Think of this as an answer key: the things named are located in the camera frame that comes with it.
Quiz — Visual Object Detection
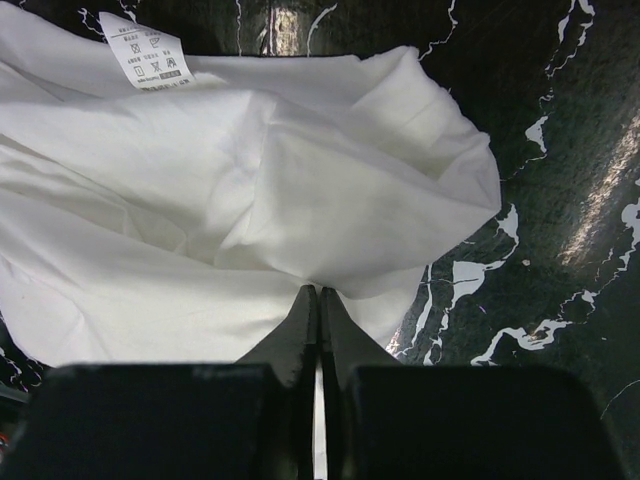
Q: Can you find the white printed t shirt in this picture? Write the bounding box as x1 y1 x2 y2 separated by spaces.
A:
1 3 501 367

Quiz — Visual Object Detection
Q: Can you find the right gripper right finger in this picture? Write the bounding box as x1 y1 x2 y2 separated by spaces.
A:
319 288 623 479

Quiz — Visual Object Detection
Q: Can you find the black marble pattern mat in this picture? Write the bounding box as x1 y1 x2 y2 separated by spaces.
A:
22 1 639 471

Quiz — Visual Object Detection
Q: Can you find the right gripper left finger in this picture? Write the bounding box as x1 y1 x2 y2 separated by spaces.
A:
1 286 318 479

